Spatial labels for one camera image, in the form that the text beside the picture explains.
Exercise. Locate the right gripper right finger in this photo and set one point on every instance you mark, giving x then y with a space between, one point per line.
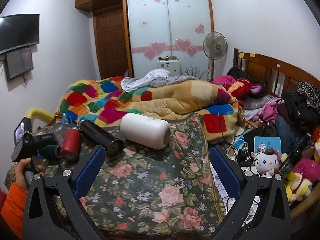
271 220

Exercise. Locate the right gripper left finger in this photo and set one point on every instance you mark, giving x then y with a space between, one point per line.
42 219

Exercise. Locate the dark green ceramic cup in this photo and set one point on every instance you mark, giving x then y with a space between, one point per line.
51 152

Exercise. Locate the orange sleeved left forearm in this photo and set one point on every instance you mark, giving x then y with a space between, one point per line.
13 209

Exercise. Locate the red cylindrical cup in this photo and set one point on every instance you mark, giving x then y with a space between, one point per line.
71 145

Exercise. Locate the left hand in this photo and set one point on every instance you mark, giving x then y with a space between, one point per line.
19 172

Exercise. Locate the yellow plush toy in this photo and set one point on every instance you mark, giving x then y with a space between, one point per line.
297 187

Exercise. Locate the white cat plush toy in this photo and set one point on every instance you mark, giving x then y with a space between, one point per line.
266 162

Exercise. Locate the black thermos bottle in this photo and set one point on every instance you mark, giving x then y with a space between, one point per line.
97 135

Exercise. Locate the light blue booklet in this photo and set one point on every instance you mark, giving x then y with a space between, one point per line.
263 143

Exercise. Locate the colourful patchwork blanket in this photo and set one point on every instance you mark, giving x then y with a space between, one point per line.
105 103

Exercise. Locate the red plush toy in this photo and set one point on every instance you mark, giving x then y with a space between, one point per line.
242 88

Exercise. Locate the white thermos bottle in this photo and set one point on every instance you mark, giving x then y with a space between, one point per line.
151 132

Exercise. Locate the wooden bed headboard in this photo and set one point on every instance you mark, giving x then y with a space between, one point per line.
276 75

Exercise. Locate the brown wooden door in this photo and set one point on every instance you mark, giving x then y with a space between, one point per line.
110 42

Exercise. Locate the white grey striped cloth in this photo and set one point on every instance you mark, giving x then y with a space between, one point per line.
155 78

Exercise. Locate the small white cabinet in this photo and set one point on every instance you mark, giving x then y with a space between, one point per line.
173 66

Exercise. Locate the grey standing fan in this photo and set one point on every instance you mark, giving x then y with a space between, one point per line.
215 48

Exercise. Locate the white sliding wardrobe with hearts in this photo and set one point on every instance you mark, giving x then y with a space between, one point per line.
169 29

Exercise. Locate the yellow padded bed rail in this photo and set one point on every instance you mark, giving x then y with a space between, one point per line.
36 113

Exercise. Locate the small black wall monitor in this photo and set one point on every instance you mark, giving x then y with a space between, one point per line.
18 62

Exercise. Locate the large black wall television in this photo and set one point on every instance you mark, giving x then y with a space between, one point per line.
19 31

